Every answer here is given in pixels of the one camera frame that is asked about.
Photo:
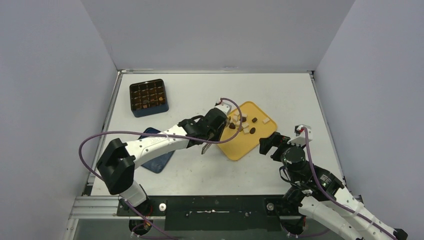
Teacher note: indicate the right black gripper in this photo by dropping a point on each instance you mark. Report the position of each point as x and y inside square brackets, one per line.
[278, 144]

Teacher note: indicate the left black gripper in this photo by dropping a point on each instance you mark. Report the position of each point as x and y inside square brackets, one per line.
[216, 137]

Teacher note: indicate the metal tongs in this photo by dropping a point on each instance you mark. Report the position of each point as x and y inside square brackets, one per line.
[210, 144]

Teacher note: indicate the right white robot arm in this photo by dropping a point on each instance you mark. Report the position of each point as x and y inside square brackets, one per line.
[317, 193]

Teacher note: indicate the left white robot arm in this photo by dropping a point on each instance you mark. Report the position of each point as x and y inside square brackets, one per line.
[119, 160]

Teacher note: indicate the white chocolate at tray edge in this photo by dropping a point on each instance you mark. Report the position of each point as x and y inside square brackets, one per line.
[266, 120]

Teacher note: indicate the blue chocolate box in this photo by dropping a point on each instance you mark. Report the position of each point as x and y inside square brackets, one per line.
[148, 98]

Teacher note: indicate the yellow plastic tray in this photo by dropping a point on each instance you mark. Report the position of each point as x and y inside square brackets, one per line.
[244, 142]

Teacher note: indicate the blue box lid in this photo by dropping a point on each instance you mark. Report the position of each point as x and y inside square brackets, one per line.
[157, 164]

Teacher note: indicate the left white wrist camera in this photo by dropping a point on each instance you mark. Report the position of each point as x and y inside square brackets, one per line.
[226, 108]

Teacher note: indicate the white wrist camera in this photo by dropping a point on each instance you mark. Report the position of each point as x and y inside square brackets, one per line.
[226, 108]
[303, 135]

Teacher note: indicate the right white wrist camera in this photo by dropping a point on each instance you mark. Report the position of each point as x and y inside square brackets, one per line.
[303, 135]

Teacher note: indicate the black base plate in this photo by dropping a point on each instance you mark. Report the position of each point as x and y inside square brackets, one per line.
[274, 223]

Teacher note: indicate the aluminium rail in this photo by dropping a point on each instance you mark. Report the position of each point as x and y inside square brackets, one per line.
[92, 207]

